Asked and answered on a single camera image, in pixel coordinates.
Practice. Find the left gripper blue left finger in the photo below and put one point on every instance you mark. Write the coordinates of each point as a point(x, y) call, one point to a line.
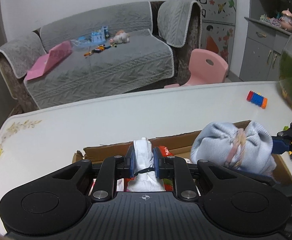
point(111, 170)

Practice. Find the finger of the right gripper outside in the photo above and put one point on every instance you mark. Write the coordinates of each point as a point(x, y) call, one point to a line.
point(281, 145)

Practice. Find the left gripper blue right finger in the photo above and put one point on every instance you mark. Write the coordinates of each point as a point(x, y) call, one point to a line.
point(184, 186)

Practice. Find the orange plastic bag bundle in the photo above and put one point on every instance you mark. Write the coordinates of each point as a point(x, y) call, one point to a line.
point(166, 169)

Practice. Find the small white bundle black band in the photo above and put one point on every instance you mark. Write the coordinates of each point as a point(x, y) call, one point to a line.
point(144, 167)

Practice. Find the light blue sock bundle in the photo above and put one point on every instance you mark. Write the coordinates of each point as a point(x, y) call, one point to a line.
point(246, 149)

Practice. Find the brown cardboard box tray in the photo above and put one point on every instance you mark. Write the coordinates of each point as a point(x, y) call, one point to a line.
point(178, 145)

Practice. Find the red blue orange brick stick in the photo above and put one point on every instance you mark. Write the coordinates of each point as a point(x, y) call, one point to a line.
point(257, 99)

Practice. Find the grey shelf cabinet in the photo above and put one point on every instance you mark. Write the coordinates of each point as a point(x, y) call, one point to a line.
point(264, 41)

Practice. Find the pink child chair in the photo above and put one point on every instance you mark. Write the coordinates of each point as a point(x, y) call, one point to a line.
point(206, 67)

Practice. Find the pink mushroom figurine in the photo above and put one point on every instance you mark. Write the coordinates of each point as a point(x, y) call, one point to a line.
point(286, 20)

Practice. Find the grey covered sofa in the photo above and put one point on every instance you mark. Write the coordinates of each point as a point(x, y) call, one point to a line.
point(162, 36)

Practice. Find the small plush toy on sofa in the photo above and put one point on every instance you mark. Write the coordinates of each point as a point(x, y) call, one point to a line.
point(120, 37)

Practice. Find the decorated grey refrigerator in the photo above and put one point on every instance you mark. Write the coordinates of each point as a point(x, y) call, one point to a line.
point(218, 23)

